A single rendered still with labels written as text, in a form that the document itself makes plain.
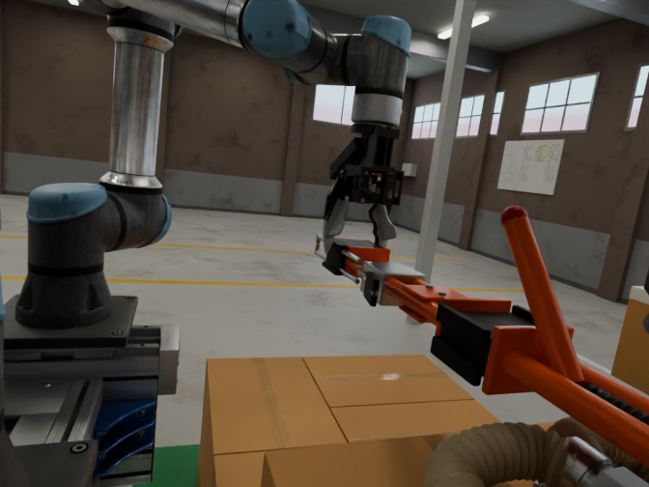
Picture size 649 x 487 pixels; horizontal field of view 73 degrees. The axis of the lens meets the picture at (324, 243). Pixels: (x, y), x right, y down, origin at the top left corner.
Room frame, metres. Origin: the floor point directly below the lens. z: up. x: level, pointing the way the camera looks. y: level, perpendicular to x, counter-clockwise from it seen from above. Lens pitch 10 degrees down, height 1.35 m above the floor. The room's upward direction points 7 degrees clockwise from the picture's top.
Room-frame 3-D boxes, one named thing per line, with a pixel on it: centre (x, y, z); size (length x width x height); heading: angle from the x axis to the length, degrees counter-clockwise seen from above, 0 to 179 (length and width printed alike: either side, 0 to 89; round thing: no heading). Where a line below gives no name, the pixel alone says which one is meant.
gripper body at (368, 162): (0.69, -0.06, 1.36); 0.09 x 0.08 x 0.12; 20
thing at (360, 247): (0.72, -0.06, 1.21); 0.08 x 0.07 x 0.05; 20
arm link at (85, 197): (0.75, 0.45, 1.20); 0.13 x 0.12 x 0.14; 160
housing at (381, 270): (0.59, -0.10, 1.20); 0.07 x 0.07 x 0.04; 20
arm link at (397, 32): (0.70, -0.05, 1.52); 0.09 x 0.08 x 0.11; 70
